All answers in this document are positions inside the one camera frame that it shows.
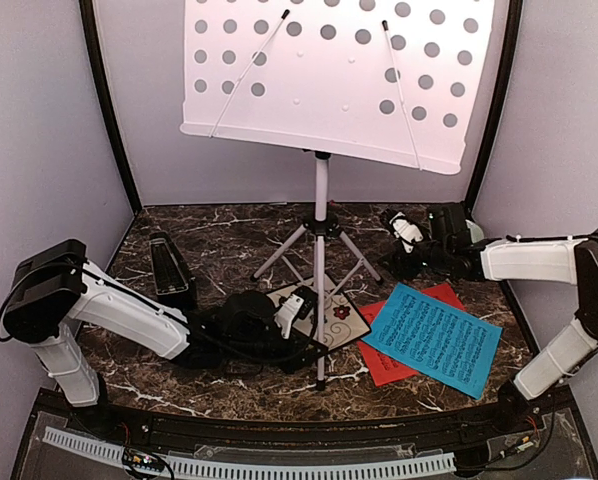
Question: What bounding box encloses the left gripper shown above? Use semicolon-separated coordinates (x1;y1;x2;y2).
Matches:
226;329;328;377

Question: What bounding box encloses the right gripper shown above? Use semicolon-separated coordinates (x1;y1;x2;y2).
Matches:
377;229;452;282

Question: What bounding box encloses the blue sheet music paper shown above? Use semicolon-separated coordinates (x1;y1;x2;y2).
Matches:
363;283;502;399

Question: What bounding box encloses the white perforated music stand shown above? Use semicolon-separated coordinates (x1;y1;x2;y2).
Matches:
178;0;496;392

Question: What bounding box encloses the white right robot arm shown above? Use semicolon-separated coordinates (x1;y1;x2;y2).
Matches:
380;203;598;434

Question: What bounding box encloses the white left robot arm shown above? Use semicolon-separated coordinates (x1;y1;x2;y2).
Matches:
0;239;328;436

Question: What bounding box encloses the floral square ceramic plate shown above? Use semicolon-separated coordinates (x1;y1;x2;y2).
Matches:
267;274;371;351

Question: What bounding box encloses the pale green ceramic bowl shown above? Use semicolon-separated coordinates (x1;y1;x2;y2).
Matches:
466;220;485;246

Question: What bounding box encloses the red sheet music paper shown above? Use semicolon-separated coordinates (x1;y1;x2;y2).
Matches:
357;282;465;387

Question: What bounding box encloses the black metronome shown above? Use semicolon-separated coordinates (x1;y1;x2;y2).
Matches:
149;231;198;310

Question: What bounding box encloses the grey slotted cable duct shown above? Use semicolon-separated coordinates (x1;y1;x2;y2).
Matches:
42;427;456;479

